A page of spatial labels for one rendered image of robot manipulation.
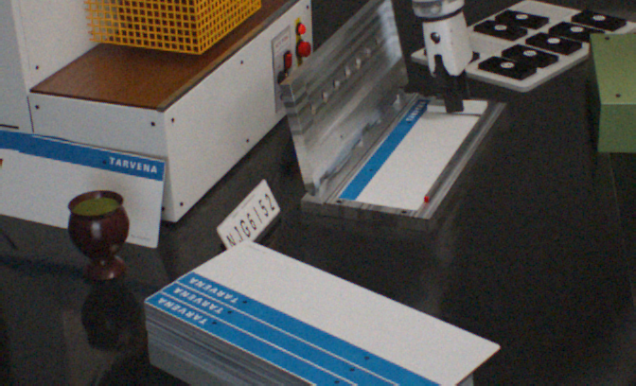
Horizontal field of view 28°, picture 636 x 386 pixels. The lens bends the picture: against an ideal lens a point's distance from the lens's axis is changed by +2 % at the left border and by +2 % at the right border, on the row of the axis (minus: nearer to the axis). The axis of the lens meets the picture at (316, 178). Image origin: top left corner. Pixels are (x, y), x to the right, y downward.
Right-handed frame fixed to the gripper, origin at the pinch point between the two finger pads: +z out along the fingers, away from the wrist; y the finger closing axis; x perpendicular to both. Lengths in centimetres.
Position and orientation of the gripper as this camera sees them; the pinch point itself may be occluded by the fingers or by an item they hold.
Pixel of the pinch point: (456, 96)
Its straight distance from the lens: 216.8
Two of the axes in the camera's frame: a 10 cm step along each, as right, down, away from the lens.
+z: 2.3, 9.0, 3.7
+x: -9.0, 0.5, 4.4
